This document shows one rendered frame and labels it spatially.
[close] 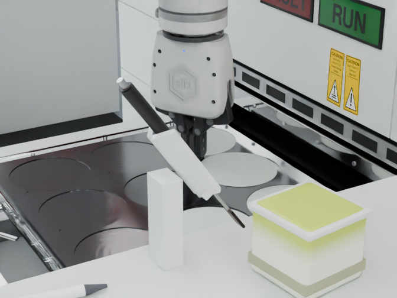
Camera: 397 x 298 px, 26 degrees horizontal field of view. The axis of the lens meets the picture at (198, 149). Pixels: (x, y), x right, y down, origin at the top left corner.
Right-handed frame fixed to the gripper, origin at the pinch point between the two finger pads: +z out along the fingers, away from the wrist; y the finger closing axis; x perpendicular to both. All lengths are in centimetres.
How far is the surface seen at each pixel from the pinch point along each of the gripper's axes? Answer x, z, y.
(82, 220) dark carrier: -20.3, 2.1, -3.7
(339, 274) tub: -30.5, -6.1, 29.8
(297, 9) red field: 10.7, -16.6, 9.4
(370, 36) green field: 3.0, -16.7, 21.3
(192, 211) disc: -12.9, 2.0, 6.6
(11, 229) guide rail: -16.8, 8.6, -17.3
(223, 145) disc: 6.1, 2.0, 1.4
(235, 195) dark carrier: -6.9, 2.0, 9.2
